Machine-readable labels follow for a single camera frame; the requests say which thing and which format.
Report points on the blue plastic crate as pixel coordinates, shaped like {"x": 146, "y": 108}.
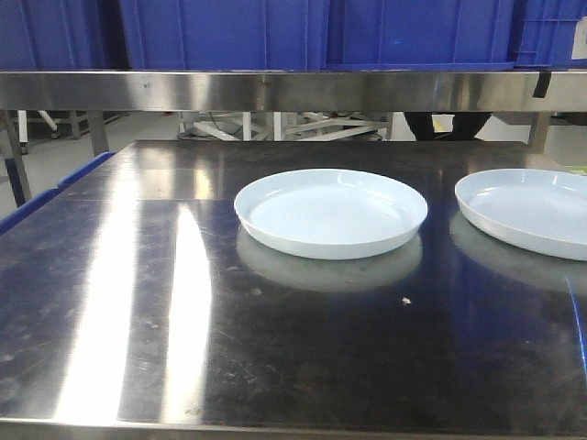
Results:
{"x": 61, "y": 36}
{"x": 419, "y": 35}
{"x": 226, "y": 35}

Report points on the left blue plastic crate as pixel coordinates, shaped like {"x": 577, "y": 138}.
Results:
{"x": 61, "y": 36}

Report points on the steel shelf leg right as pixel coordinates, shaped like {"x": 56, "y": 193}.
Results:
{"x": 538, "y": 132}

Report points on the steel shelf leg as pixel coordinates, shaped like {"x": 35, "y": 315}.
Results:
{"x": 14, "y": 163}
{"x": 538, "y": 132}

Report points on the white label on crate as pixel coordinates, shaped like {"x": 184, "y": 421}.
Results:
{"x": 579, "y": 47}

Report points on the black tape strip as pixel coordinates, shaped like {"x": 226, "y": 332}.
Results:
{"x": 542, "y": 85}

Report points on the far right blue crate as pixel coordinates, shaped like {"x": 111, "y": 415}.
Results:
{"x": 542, "y": 34}

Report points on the white metal frame background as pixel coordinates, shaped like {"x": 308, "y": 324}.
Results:
{"x": 284, "y": 126}

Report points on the steel shelf leg left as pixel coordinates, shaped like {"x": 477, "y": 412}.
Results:
{"x": 14, "y": 163}

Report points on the light blue plate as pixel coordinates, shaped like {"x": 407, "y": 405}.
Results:
{"x": 542, "y": 211}
{"x": 330, "y": 214}

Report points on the right blue plastic crate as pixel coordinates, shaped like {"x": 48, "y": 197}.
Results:
{"x": 419, "y": 35}

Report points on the stainless steel shelf rail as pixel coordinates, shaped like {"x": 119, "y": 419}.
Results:
{"x": 370, "y": 91}

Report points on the middle blue plastic crate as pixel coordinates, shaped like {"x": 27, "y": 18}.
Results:
{"x": 226, "y": 35}

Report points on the blue table edge guard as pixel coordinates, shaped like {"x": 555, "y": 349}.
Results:
{"x": 29, "y": 207}

